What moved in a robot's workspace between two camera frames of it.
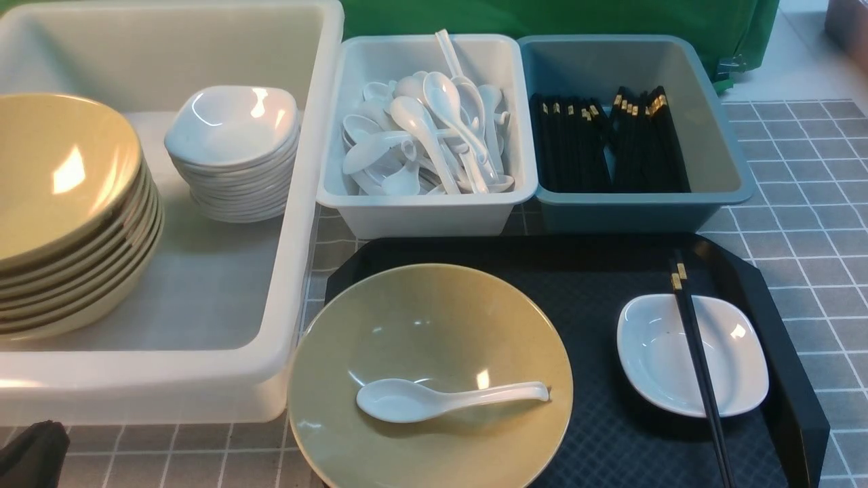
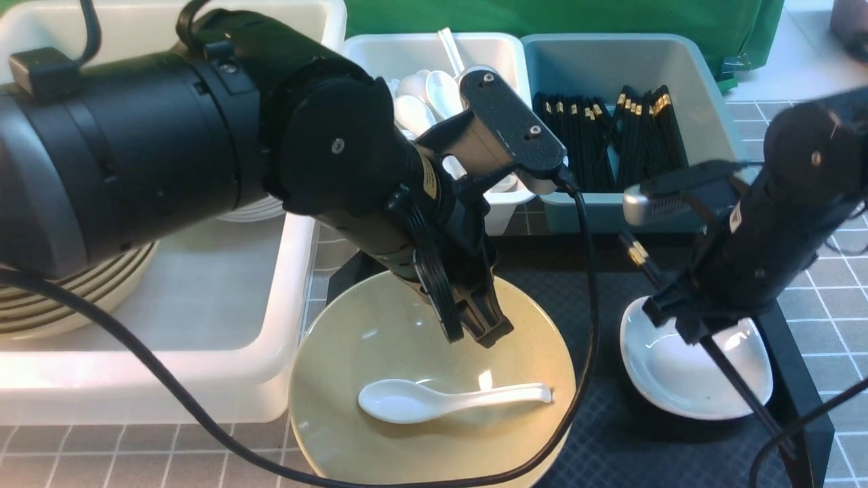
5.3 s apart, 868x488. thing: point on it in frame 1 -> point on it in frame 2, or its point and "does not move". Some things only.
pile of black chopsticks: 575,148 does not move
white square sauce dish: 655,355 does not move
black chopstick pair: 689,318 -> 725,369
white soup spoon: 404,400 does not move
